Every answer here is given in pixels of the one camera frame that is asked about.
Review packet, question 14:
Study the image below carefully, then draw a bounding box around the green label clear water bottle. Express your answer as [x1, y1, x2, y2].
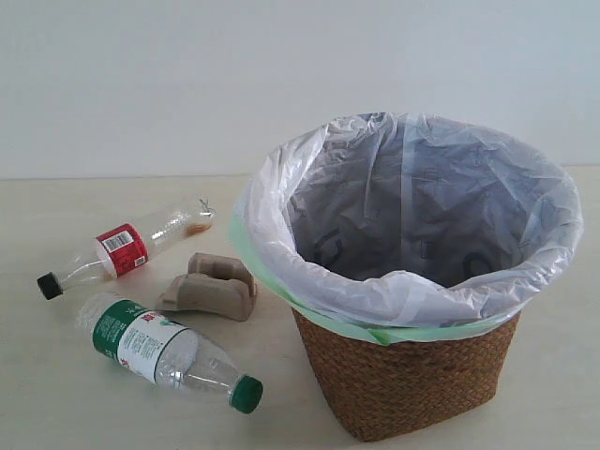
[76, 292, 263, 414]

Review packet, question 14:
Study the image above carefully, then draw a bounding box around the red label clear plastic bottle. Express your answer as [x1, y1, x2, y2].
[37, 198, 215, 300]

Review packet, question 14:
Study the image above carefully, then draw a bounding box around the white and green bin liner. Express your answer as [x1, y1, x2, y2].
[231, 112, 583, 345]

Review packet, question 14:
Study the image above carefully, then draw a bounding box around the woven wicker waste basket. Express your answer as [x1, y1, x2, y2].
[294, 313, 519, 442]

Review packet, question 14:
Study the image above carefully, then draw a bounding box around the beige moulded pulp cardboard piece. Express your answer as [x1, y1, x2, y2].
[156, 252, 257, 322]

